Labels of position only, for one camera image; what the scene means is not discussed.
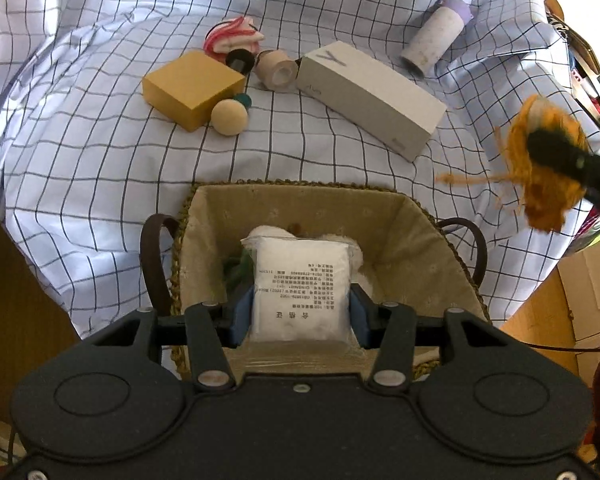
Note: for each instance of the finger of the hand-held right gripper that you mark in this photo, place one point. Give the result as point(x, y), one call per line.
point(575, 160)

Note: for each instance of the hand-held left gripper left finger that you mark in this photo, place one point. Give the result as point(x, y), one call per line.
point(240, 320)

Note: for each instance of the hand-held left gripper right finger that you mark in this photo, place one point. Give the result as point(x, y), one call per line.
point(362, 320)

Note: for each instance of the orange yarn pompom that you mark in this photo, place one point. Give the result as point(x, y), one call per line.
point(545, 185)

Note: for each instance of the white plush rabbit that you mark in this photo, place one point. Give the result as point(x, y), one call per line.
point(355, 255)

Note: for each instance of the white cotton pad packet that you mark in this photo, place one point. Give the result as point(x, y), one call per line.
point(300, 285)

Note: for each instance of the woven basket with cloth lining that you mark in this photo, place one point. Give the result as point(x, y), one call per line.
point(405, 240)

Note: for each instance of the black roll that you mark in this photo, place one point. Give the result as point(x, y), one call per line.
point(239, 61)

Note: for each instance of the pink white striped soft toy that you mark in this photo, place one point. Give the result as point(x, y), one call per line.
point(230, 35)

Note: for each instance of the pile of assorted clutter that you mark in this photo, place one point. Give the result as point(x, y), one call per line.
point(587, 80)

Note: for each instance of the brown cardboard box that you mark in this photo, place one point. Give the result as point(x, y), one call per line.
point(570, 285)

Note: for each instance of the white bottle with purple cap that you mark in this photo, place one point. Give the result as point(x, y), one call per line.
point(435, 35)

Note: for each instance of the white checked bed sheet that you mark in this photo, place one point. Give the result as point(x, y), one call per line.
point(105, 185)

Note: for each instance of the beige wooden ball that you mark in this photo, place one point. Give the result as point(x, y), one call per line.
point(229, 117)

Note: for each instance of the long white cardboard box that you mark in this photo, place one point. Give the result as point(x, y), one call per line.
point(370, 95)

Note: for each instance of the small green cylinder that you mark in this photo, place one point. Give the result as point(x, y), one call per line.
point(244, 100)

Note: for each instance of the yellow cardboard box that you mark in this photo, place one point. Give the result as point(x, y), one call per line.
point(190, 85)

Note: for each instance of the beige tape roll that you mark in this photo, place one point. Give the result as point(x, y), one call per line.
point(275, 70)

